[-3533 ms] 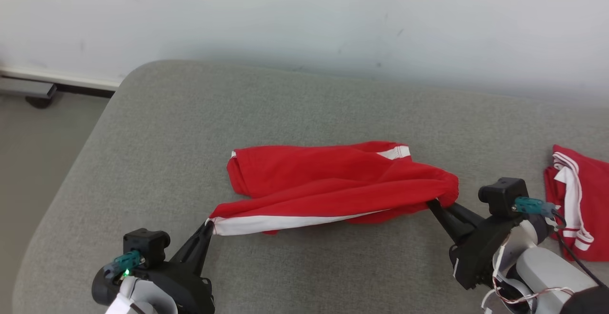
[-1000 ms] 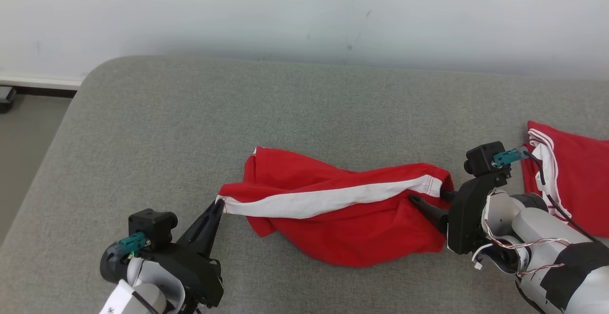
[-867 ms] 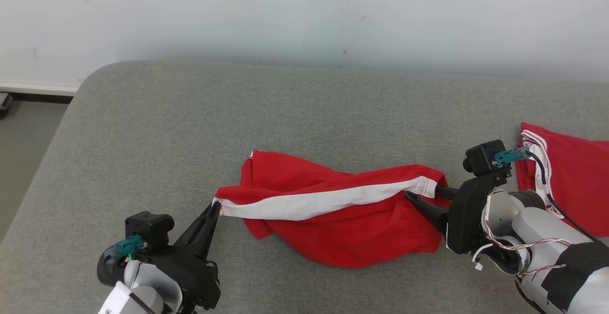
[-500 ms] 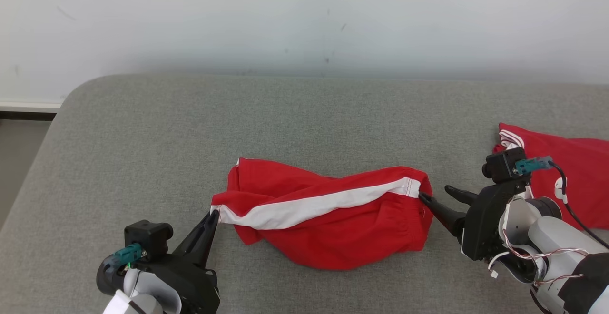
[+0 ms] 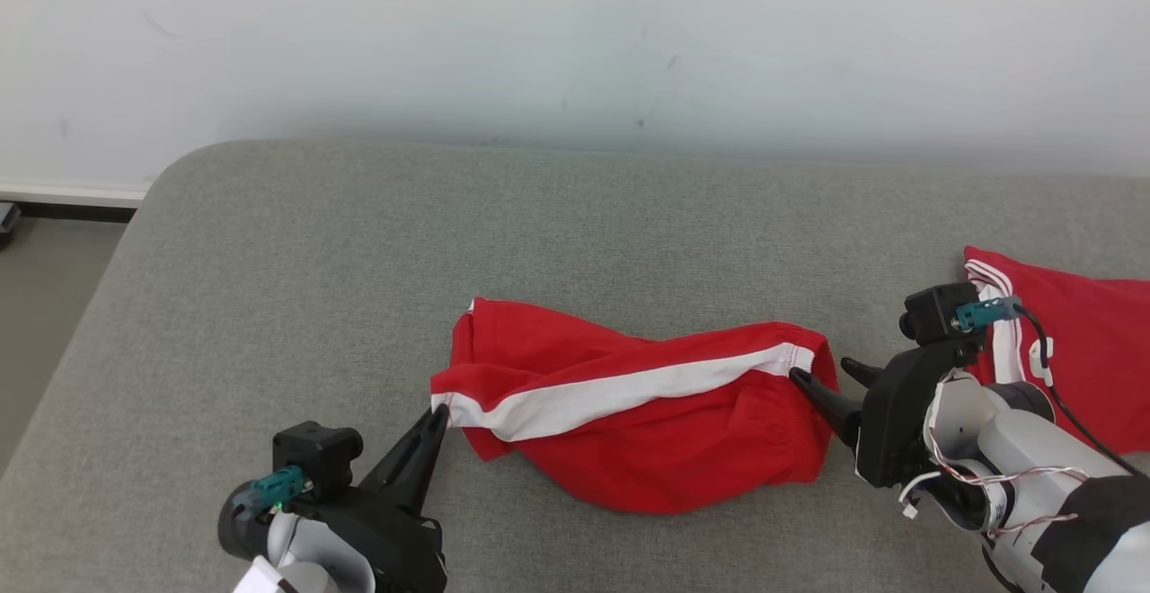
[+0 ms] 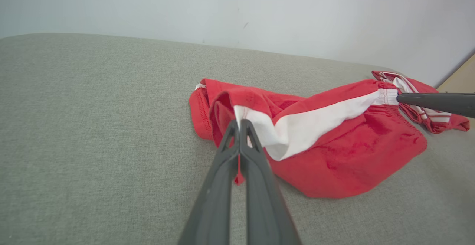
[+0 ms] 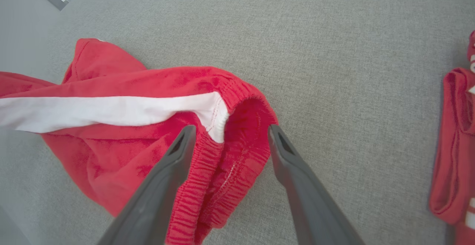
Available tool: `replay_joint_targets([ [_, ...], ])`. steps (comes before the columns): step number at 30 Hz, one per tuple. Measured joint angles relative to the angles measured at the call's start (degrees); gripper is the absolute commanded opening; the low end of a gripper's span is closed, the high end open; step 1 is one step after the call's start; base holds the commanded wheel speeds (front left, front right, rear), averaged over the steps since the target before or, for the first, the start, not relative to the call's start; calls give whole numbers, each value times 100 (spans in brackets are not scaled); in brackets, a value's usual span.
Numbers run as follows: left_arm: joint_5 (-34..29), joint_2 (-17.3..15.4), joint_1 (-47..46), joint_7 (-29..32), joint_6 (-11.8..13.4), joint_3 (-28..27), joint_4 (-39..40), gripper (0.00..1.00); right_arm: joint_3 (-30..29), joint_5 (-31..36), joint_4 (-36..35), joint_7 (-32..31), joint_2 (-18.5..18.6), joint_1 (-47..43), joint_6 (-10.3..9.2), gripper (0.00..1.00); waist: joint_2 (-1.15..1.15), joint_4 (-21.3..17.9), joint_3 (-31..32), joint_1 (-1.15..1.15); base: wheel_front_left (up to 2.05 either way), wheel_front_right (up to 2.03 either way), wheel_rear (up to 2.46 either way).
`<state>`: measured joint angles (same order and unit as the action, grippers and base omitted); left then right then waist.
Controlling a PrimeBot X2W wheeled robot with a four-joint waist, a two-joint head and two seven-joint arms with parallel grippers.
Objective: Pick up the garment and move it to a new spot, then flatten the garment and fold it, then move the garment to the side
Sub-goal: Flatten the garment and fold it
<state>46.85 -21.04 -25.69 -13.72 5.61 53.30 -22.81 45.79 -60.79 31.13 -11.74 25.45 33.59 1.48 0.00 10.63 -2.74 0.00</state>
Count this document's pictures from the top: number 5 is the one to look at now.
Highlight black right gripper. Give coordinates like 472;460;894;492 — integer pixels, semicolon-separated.
789;337;987;490

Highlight grey fabric sofa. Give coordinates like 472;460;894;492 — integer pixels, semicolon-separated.
0;137;1150;593

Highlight teal camera plug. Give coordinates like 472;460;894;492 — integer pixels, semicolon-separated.
954;296;1025;332
235;465;315;515

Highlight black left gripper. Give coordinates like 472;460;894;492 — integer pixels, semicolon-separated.
274;404;451;593

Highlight teal right camera plug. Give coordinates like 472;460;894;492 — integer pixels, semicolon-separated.
954;296;1025;332

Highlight red shorts with white stripe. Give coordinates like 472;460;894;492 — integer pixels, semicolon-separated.
429;296;842;516

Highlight silver partition frame rail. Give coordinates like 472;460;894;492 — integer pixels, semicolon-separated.
0;180;152;236

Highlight red white twisted wires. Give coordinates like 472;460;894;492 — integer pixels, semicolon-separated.
898;368;1093;542

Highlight teal left camera plug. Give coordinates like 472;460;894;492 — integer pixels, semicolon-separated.
235;465;315;515

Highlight red basketball jersey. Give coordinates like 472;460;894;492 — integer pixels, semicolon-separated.
963;245;1150;456

